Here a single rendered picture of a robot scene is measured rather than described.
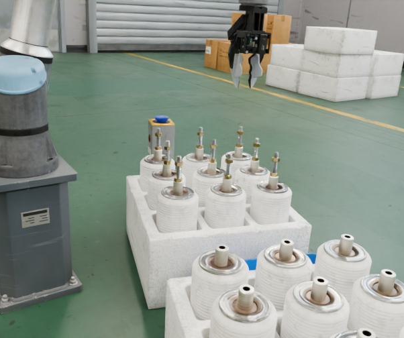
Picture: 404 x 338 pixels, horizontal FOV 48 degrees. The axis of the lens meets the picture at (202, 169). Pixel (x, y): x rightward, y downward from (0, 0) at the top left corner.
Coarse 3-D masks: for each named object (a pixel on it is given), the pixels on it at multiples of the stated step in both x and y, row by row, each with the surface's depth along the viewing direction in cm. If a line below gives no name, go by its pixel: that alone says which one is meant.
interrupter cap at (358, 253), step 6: (330, 240) 85; (336, 240) 86; (324, 246) 83; (330, 246) 83; (336, 246) 84; (354, 246) 84; (360, 246) 84; (330, 252) 81; (336, 252) 82; (354, 252) 82; (360, 252) 82; (336, 258) 80; (342, 258) 79; (348, 258) 80; (354, 258) 80; (360, 258) 80
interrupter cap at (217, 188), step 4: (216, 184) 109; (220, 184) 109; (232, 184) 110; (212, 188) 106; (216, 188) 107; (220, 188) 108; (232, 188) 108; (236, 188) 107; (240, 188) 107; (216, 192) 104; (220, 192) 104; (224, 192) 105; (228, 192) 105; (232, 192) 105; (236, 192) 105; (240, 192) 105
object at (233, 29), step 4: (240, 16) 118; (240, 20) 118; (244, 20) 117; (236, 24) 121; (240, 24) 118; (232, 28) 124; (236, 28) 121; (240, 28) 120; (228, 32) 126; (232, 32) 124; (228, 36) 127; (232, 36) 125
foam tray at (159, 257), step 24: (144, 192) 121; (144, 216) 107; (144, 240) 104; (168, 240) 98; (192, 240) 100; (216, 240) 102; (240, 240) 103; (264, 240) 105; (144, 264) 105; (168, 264) 100; (192, 264) 102; (144, 288) 107
